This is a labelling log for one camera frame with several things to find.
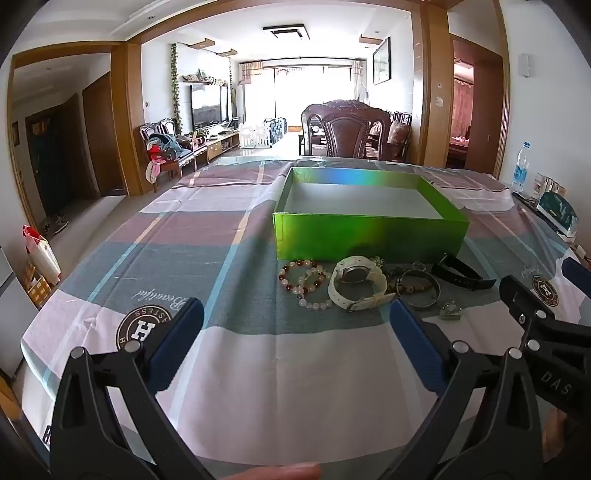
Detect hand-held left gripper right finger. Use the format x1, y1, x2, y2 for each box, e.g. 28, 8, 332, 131
383, 299, 580, 480

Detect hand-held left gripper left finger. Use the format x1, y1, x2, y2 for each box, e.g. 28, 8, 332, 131
48, 298, 206, 480

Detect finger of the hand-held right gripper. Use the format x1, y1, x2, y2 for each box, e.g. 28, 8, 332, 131
499, 275, 578, 352
560, 257, 591, 305

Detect silver bangle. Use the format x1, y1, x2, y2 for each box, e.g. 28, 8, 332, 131
396, 270, 441, 309

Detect black wristwatch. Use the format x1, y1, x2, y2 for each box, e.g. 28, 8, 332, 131
431, 254, 497, 291

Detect brown bead bracelet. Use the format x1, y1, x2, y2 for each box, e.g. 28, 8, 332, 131
385, 265, 407, 296

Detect white wristwatch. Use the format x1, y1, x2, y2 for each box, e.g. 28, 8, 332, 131
328, 255, 397, 313

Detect green cardboard box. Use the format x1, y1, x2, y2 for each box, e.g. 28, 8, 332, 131
272, 167, 470, 261

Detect red and white bead bracelet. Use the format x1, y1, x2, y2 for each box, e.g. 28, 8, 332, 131
278, 258, 333, 311

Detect person's right hand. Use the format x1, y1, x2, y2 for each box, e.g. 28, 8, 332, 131
542, 408, 573, 455

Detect person's left hand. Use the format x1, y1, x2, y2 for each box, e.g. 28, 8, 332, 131
222, 463, 321, 480

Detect green and white bag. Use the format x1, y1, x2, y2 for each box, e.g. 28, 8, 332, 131
536, 191, 579, 243

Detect small printed carton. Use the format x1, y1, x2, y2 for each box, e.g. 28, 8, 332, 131
533, 173, 566, 197

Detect striped printed tablecloth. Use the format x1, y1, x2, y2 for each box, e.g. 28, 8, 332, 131
21, 157, 591, 480

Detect clear water bottle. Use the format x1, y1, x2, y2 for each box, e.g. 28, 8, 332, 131
512, 141, 532, 193

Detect red and white paper bag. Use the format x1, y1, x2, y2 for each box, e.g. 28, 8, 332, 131
23, 225, 62, 287

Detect pair of shoes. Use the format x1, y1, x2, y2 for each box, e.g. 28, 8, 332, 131
41, 213, 70, 236

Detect pile of clothes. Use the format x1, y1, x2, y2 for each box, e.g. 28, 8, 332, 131
145, 134, 183, 183

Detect wooden television cabinet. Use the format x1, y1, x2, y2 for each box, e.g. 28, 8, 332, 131
185, 131, 241, 162

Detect brown wooden sofa chairs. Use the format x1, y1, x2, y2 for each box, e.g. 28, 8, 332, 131
388, 111, 413, 162

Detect wooden armchair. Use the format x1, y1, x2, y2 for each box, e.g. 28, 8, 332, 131
140, 119, 195, 181

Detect white play fence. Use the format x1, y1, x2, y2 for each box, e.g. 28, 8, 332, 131
239, 117, 289, 149

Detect carved wooden dining chair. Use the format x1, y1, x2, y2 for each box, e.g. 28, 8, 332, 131
301, 99, 393, 160

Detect flat screen television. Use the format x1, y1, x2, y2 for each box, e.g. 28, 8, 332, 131
191, 85, 229, 130

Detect green ivy garland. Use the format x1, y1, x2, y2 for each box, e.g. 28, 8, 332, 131
171, 42, 183, 134

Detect rectangular ceiling lamp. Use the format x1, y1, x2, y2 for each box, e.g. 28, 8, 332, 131
263, 24, 305, 40

